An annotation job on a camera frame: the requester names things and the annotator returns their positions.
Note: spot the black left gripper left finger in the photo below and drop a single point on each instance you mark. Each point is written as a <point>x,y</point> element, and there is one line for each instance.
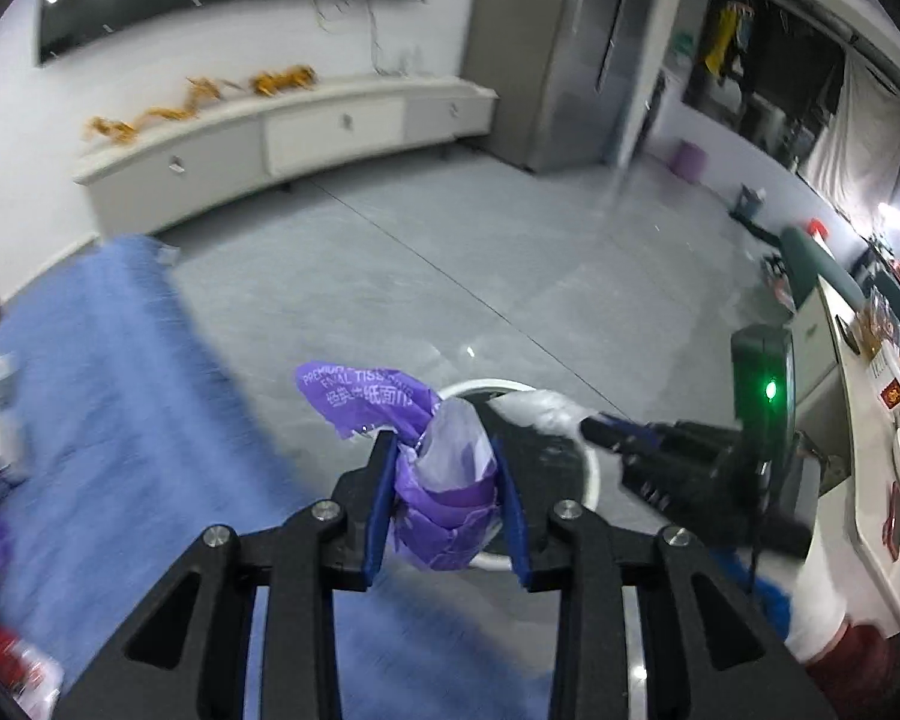
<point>366,497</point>

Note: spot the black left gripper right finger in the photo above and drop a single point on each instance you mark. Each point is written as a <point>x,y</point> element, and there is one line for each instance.
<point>523,507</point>

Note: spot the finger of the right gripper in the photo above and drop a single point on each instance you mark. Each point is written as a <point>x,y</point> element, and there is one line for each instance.
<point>619,436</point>

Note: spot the purple tissue packet wrapper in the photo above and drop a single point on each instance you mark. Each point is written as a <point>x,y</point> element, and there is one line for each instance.
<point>446,473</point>

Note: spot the dark red sleeve forearm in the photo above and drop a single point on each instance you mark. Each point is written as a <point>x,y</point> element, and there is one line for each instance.
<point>860,674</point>

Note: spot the white round trash bin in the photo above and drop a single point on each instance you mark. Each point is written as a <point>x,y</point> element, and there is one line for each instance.
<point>570,469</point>

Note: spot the white side table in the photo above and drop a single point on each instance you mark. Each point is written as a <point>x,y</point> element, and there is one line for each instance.
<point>838,410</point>

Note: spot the green chair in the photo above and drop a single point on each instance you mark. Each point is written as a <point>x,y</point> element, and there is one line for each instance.
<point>806,261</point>

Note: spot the blue fluffy table cloth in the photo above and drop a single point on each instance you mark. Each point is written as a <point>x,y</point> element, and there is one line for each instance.
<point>136,440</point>

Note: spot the purple stool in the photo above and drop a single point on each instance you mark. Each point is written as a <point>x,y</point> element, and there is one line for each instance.
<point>688,162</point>

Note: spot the white TV cabinet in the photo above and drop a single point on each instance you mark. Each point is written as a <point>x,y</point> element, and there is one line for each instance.
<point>181,169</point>

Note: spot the grey refrigerator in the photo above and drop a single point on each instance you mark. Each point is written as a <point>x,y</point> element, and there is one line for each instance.
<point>572,77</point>

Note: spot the golden tiger ornament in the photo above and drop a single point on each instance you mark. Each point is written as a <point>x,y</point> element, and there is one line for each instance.
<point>270,83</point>

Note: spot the golden dragon ornament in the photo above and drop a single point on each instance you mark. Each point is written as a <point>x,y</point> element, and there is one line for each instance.
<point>201,92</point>

